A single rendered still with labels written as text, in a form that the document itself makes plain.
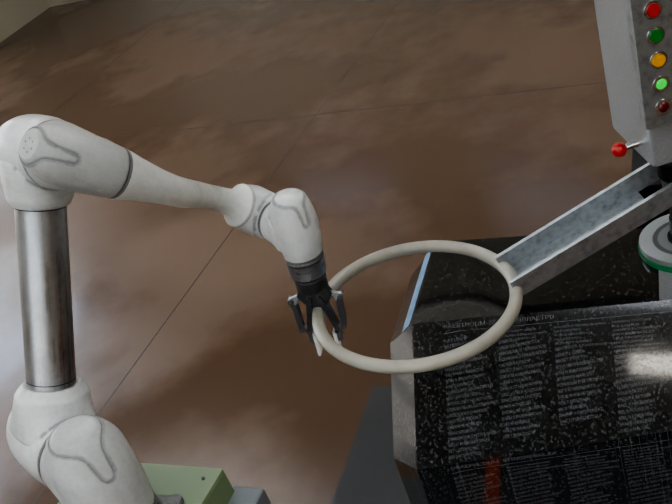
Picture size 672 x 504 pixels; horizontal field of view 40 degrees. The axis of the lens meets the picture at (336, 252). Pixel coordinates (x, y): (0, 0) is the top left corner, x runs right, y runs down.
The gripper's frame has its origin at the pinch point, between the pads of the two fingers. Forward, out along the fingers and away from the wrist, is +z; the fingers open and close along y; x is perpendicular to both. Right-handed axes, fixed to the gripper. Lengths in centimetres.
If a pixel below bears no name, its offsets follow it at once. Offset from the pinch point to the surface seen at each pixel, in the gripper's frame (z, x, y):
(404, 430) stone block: 21.4, -10.2, 15.7
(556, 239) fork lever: -13, 13, 56
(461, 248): -10.2, 18.5, 33.8
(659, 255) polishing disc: -7, 10, 79
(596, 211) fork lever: -18, 16, 66
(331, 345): -11.1, -15.7, 5.2
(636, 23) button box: -68, 0, 75
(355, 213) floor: 86, 205, -30
